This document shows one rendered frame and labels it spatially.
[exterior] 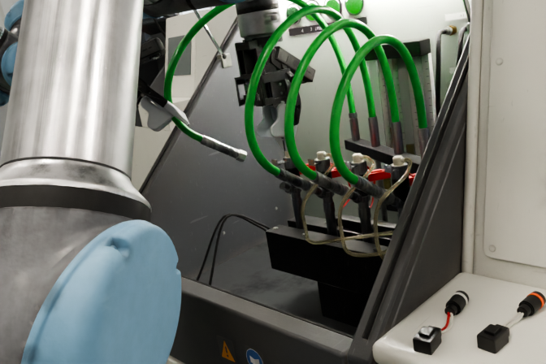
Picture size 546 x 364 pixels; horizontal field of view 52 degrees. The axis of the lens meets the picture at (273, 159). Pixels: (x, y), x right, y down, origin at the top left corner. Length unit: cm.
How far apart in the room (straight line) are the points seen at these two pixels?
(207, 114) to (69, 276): 102
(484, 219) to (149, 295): 57
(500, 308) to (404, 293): 12
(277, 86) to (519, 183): 43
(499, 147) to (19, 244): 64
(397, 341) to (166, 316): 38
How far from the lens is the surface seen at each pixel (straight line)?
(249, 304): 90
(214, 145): 107
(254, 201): 142
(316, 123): 138
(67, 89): 39
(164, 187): 126
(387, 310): 74
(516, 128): 81
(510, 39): 82
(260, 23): 98
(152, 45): 106
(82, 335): 32
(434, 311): 76
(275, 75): 98
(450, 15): 113
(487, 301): 78
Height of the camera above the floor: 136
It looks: 13 degrees down
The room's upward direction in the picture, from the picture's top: 9 degrees counter-clockwise
